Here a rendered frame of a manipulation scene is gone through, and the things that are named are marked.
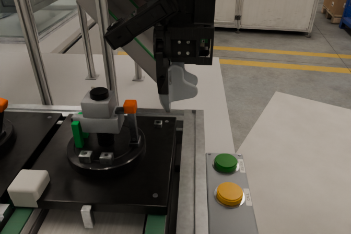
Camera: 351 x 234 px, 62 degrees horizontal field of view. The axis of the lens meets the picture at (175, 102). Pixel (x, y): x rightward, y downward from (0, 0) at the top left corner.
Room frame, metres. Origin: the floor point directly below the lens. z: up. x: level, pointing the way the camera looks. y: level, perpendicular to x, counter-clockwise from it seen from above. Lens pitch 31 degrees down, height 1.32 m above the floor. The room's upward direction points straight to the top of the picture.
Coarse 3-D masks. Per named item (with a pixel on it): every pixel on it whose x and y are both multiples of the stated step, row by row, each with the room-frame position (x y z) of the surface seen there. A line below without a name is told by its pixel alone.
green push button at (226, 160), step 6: (216, 156) 0.40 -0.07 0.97; (222, 156) 0.40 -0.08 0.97; (228, 156) 0.40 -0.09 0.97; (216, 162) 0.38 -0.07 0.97; (222, 162) 0.38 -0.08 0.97; (228, 162) 0.38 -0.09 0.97; (234, 162) 0.38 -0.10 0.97; (222, 168) 0.37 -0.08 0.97; (228, 168) 0.37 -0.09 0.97; (234, 168) 0.37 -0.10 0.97
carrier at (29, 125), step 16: (16, 112) 0.55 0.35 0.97; (32, 112) 0.55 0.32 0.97; (16, 128) 0.48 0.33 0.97; (32, 128) 0.48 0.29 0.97; (48, 128) 0.48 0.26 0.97; (0, 144) 0.41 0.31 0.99; (16, 144) 0.43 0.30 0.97; (32, 144) 0.43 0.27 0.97; (0, 160) 0.39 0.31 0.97; (16, 160) 0.39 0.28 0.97; (32, 160) 0.40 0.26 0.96; (0, 176) 0.35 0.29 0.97; (0, 192) 0.32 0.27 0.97
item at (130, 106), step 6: (126, 102) 0.41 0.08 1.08; (132, 102) 0.41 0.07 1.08; (120, 108) 0.42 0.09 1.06; (126, 108) 0.40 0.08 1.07; (132, 108) 0.40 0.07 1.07; (132, 114) 0.41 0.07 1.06; (132, 120) 0.41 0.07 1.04; (132, 126) 0.41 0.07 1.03; (132, 132) 0.41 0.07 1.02; (132, 138) 0.41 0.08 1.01
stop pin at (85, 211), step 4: (84, 208) 0.29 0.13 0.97; (88, 208) 0.29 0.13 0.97; (84, 212) 0.28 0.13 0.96; (88, 212) 0.28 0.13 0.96; (92, 212) 0.29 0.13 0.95; (84, 216) 0.28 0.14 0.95; (88, 216) 0.28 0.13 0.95; (92, 216) 0.29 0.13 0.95; (84, 220) 0.28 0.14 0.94; (88, 220) 0.28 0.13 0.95; (92, 220) 0.29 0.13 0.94; (84, 224) 0.28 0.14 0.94; (88, 224) 0.28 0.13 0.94; (92, 224) 0.29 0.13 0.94
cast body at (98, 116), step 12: (96, 96) 0.40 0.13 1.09; (108, 96) 0.41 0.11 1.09; (84, 108) 0.40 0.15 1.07; (96, 108) 0.39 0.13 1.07; (108, 108) 0.39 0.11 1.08; (84, 120) 0.40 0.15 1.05; (96, 120) 0.39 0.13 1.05; (108, 120) 0.39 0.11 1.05; (120, 120) 0.41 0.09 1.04; (84, 132) 0.40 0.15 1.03; (96, 132) 0.39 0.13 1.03; (108, 132) 0.39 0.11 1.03
